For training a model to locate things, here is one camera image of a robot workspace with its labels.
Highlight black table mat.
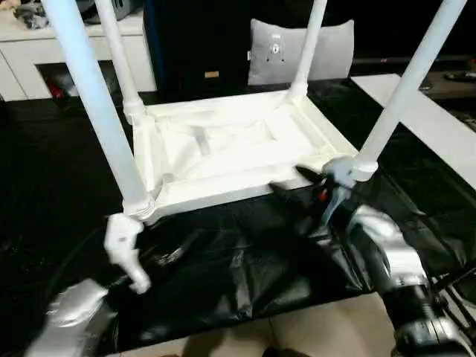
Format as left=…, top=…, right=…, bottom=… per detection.
left=0, top=80, right=476, bottom=350

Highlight thin black bar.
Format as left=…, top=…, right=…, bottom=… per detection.
left=353, top=55, right=476, bottom=64

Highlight white plastic table top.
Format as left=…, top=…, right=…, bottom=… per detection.
left=122, top=89, right=379, bottom=228

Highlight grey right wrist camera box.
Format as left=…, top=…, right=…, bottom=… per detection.
left=321, top=155, right=360, bottom=226

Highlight grey bag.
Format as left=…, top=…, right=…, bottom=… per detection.
left=111, top=0, right=144, bottom=22

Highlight black tangled straps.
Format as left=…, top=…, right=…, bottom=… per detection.
left=14, top=3, right=49, bottom=30

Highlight white plastic table leg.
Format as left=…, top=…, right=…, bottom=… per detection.
left=288, top=0, right=329, bottom=98
left=355, top=0, right=469, bottom=182
left=42, top=0, right=154, bottom=220
left=94, top=0, right=145, bottom=112

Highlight white low table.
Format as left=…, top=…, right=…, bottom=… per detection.
left=351, top=73, right=476, bottom=187

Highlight white cabinet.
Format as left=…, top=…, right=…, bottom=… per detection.
left=0, top=22, right=157, bottom=101

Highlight black sofa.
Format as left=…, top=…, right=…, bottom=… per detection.
left=143, top=0, right=476, bottom=94

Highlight grey cushion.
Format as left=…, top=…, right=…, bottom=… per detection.
left=247, top=18, right=356, bottom=86

